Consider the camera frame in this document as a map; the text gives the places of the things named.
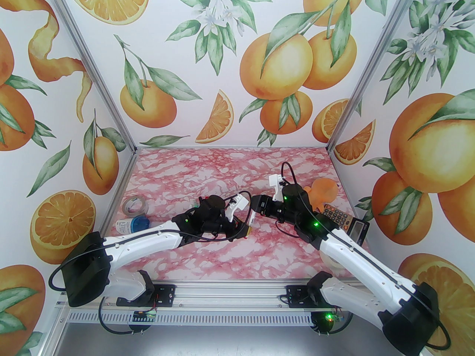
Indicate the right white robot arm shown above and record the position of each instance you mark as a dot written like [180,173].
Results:
[371,269]

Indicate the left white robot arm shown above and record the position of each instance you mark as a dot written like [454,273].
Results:
[137,244]

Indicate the orange plush toy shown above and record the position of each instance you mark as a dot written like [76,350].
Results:
[323,193]

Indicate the black calculator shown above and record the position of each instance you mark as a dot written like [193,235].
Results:
[339,215]

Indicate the beige masking tape roll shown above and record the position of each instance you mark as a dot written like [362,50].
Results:
[330,263]

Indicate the grey tape roll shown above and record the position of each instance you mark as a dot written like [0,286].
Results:
[145,207]

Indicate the white bottle blue cap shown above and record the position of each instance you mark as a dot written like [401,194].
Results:
[126,226]

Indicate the grey metal panel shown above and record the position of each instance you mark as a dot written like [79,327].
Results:
[222,341]

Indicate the small circuit board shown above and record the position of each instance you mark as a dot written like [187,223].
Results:
[330,316]
[144,315]

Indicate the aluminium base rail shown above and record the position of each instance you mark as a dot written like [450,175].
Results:
[230,295]

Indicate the aluminium frame post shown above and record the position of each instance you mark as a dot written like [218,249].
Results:
[373,61]
[92,62]

